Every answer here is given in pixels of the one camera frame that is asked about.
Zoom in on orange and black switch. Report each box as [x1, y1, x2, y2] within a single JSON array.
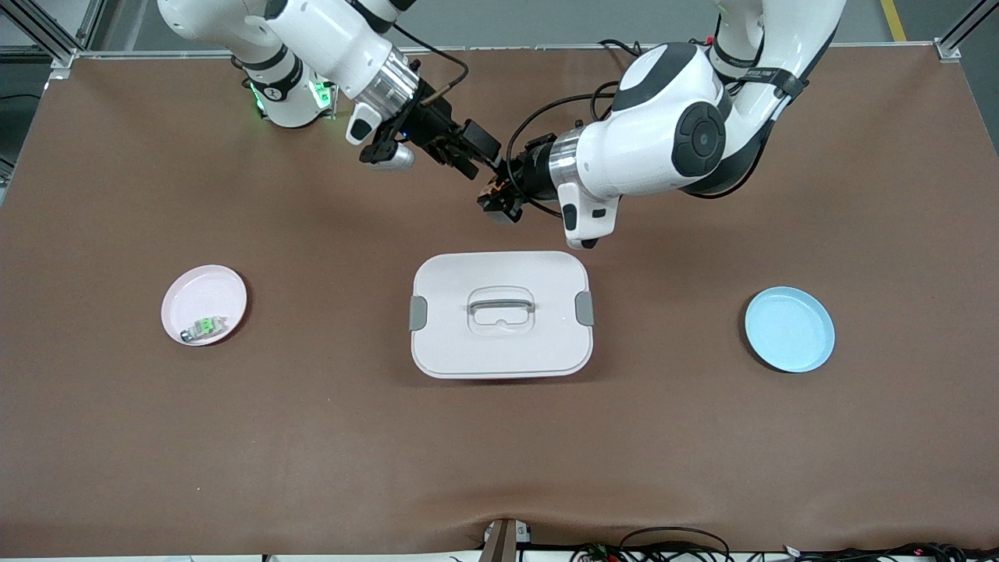
[[478, 176, 524, 226]]

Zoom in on white lidded storage box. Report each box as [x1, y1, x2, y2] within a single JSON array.
[[409, 251, 595, 380]]

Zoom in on pink round plate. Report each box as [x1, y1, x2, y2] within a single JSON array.
[[161, 265, 249, 347]]

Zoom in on light blue round plate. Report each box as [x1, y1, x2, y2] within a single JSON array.
[[744, 286, 836, 374]]

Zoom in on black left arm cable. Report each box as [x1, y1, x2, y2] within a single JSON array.
[[506, 82, 625, 219]]

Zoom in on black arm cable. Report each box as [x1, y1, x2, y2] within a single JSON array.
[[506, 82, 625, 219], [390, 23, 471, 102]]

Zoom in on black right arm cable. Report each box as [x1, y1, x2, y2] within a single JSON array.
[[390, 23, 471, 102]]

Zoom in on aluminium table edge rail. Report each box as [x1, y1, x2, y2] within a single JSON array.
[[47, 43, 961, 62]]

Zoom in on black left base cables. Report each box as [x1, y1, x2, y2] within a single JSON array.
[[598, 37, 652, 63]]

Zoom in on green and grey switch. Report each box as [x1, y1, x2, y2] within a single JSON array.
[[180, 315, 229, 344]]

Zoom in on small metal mounting bracket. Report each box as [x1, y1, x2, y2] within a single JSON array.
[[480, 518, 533, 562]]

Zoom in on black looped cable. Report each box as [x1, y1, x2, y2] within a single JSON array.
[[617, 526, 734, 562]]

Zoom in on aluminium frame corner post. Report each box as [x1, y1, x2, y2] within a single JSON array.
[[0, 0, 106, 83], [935, 0, 999, 63]]

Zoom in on black cable bundle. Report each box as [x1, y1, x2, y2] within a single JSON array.
[[780, 542, 999, 562]]

